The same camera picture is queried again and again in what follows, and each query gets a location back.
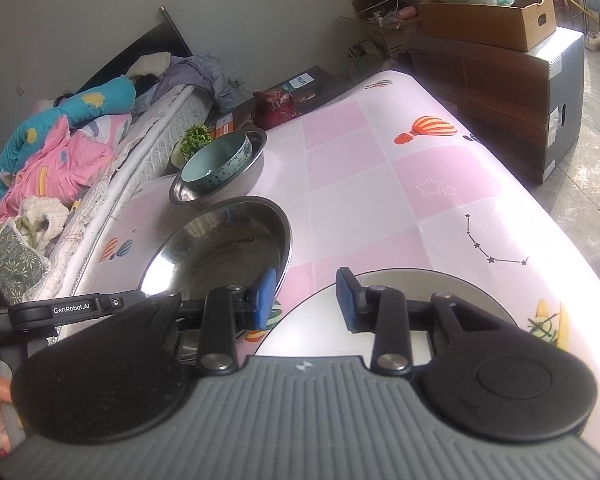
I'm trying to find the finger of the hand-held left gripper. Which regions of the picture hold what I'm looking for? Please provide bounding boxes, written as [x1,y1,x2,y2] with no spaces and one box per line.
[105,291,148,313]

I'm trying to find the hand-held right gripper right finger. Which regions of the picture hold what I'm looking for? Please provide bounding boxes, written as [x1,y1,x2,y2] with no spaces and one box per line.
[336,267,511,376]

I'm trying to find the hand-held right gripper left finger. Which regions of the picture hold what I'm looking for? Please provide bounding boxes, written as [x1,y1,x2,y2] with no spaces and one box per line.
[140,267,277,375]

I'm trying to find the shallow steel plate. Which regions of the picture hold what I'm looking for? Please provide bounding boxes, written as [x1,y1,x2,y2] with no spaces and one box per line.
[140,196,294,341]
[257,268,522,361]

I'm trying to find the deep steel bowl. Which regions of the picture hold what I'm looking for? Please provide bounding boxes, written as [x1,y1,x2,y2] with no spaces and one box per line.
[168,128,269,209]

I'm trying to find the teal ceramic bowl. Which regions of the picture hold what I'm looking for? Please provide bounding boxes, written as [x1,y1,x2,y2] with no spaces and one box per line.
[181,131,254,194]

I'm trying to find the green floral cloth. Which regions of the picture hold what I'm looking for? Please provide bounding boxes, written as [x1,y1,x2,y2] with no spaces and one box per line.
[0,224,50,293]

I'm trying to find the white fleece blanket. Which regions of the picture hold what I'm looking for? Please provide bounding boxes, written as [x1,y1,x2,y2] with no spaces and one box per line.
[0,196,71,256]

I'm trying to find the pink printed tablecloth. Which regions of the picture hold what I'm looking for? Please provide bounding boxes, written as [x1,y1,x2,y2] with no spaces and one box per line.
[75,69,600,453]

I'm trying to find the pink and blue quilt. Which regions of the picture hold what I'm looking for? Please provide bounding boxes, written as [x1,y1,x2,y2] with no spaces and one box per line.
[0,76,137,223]

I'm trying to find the napa cabbage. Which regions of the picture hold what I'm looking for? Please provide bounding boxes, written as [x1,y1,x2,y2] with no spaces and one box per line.
[171,123,216,170]

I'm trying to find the red onion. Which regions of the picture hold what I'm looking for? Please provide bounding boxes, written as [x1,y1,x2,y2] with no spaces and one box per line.
[252,87,301,132]

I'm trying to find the dark printed appliance box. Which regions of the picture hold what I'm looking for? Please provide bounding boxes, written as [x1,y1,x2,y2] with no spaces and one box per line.
[207,66,353,136]

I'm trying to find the grey clothes pile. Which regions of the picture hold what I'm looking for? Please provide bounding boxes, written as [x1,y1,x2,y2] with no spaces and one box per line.
[130,54,231,116]

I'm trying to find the cream cloth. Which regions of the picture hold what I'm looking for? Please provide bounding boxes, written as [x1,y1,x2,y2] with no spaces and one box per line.
[126,52,173,78]

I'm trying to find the green paper bag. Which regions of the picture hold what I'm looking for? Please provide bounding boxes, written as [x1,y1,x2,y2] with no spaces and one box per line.
[347,40,386,73]

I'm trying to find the large brown cardboard box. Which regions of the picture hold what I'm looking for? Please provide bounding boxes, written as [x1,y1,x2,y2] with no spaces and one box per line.
[407,26,586,184]

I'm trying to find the black bed headboard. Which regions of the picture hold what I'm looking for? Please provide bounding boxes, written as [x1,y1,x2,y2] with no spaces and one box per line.
[75,6,196,93]

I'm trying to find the cardboard box of clutter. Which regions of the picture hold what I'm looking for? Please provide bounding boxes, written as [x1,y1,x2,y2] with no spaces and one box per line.
[352,0,423,61]

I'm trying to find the open cardboard box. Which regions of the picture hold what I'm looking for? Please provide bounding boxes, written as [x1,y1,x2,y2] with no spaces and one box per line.
[416,0,557,53]

